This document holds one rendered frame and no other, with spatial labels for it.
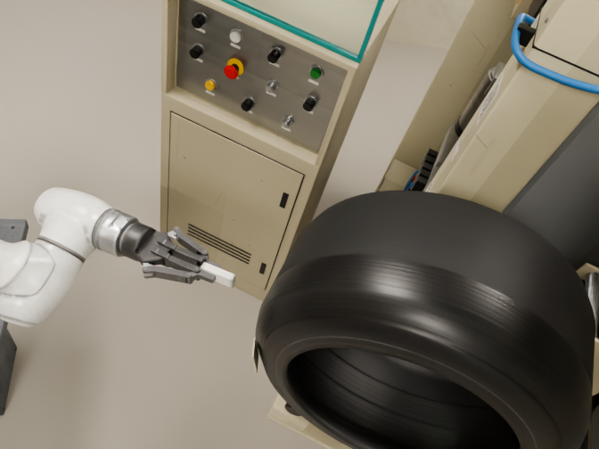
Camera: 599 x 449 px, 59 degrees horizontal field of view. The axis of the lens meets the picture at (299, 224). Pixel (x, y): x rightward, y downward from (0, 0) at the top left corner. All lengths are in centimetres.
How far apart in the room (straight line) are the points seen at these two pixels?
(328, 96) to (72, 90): 188
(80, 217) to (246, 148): 70
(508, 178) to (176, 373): 153
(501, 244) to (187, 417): 153
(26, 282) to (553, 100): 97
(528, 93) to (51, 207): 91
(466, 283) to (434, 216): 13
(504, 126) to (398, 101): 255
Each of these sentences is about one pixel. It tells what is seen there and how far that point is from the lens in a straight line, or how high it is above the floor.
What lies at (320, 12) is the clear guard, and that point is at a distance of 136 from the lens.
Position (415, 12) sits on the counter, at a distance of 391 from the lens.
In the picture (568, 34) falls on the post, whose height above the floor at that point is 169.
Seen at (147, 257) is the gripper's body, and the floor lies 112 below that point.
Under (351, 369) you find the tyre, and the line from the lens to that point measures 126.
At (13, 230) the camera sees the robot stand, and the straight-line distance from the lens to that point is 173.
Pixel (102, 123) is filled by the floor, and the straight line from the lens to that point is 292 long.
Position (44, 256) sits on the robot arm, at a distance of 112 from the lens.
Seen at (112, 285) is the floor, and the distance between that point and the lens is 234.
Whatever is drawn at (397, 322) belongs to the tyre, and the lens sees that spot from 75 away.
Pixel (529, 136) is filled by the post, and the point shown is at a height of 152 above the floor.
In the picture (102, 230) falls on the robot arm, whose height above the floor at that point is 113.
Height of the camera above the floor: 204
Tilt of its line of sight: 52 degrees down
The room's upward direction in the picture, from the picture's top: 20 degrees clockwise
